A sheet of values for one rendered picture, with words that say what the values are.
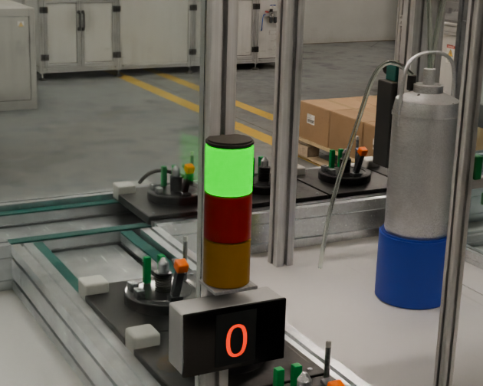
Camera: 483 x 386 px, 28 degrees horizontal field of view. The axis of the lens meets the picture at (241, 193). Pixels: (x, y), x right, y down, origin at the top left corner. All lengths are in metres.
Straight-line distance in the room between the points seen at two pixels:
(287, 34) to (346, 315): 0.61
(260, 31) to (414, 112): 8.92
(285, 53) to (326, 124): 4.44
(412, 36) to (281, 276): 0.63
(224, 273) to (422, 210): 1.02
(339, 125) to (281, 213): 4.25
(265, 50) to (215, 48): 9.90
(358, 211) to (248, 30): 8.39
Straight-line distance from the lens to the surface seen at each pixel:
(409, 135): 1.95
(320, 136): 6.62
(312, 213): 2.36
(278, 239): 2.20
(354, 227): 2.44
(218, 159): 0.97
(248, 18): 10.73
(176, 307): 1.01
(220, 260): 1.00
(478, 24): 1.25
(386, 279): 2.04
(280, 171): 2.16
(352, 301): 2.06
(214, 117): 0.99
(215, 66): 0.98
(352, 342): 1.87
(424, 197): 1.97
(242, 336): 1.03
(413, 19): 2.28
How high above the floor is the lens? 1.63
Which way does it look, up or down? 16 degrees down
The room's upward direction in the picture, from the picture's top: 2 degrees clockwise
